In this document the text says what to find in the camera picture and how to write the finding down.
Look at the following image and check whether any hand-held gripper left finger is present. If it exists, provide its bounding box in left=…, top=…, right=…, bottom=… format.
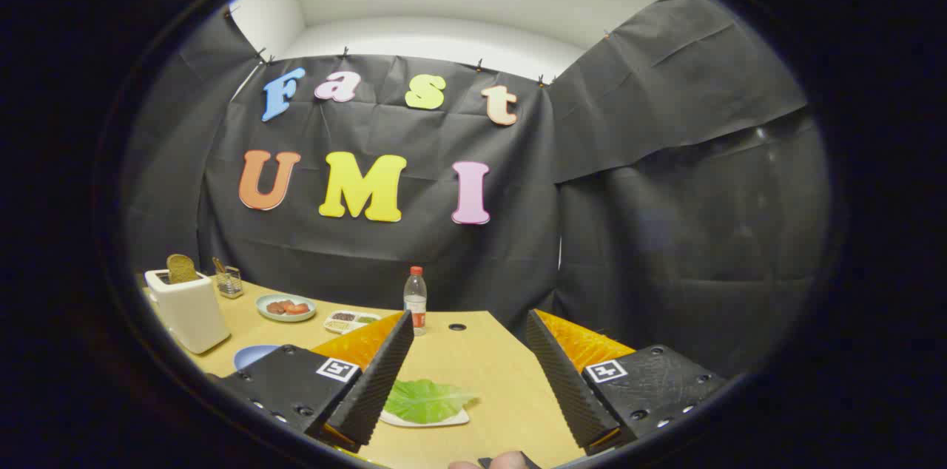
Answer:
left=218, top=310, right=415, bottom=453

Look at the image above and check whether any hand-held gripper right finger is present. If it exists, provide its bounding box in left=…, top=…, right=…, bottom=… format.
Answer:
left=525, top=308, right=729, bottom=456

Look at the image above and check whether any green lettuce leaf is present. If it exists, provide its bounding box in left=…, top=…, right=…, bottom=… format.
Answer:
left=383, top=379, right=479, bottom=425

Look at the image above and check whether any brown bread slice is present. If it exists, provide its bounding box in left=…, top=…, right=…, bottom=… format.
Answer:
left=166, top=254, right=199, bottom=285

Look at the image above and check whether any white divided seasoning dish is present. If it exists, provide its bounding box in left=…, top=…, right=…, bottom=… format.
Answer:
left=323, top=310, right=382, bottom=334

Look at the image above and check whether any white square plate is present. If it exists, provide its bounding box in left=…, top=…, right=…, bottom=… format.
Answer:
left=380, top=406, right=471, bottom=428

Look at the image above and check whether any clear red-capped water bottle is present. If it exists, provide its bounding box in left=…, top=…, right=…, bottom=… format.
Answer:
left=403, top=266, right=428, bottom=337

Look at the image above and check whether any light green round plate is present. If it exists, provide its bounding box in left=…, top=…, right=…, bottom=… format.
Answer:
left=256, top=294, right=317, bottom=323

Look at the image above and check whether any blue round plate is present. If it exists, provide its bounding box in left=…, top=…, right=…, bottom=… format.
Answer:
left=234, top=344, right=282, bottom=371

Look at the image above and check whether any black backdrop cloth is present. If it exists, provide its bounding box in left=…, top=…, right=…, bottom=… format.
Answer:
left=122, top=0, right=833, bottom=381

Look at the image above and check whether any white toaster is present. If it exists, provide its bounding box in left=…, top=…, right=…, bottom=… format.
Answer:
left=144, top=268, right=232, bottom=355

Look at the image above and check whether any small wire utensil basket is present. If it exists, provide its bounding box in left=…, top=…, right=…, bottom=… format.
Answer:
left=212, top=257, right=245, bottom=300

